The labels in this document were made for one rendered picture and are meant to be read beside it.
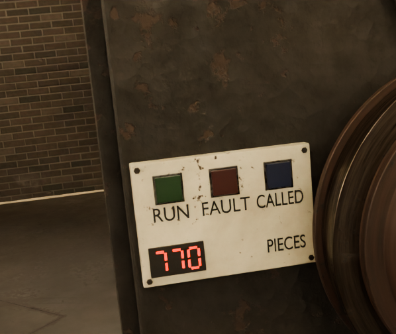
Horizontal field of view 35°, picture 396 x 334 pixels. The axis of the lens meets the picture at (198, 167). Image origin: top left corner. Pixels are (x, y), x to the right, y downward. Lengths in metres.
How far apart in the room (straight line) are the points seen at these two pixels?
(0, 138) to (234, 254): 6.10
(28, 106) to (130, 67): 6.00
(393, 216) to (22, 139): 6.25
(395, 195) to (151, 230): 0.33
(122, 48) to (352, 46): 0.33
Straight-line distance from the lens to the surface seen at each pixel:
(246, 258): 0.92
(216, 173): 0.87
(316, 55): 0.92
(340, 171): 0.83
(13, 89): 6.87
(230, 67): 0.89
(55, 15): 6.84
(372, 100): 0.86
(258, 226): 0.91
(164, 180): 0.86
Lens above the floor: 1.38
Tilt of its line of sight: 10 degrees down
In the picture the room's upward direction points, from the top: 6 degrees counter-clockwise
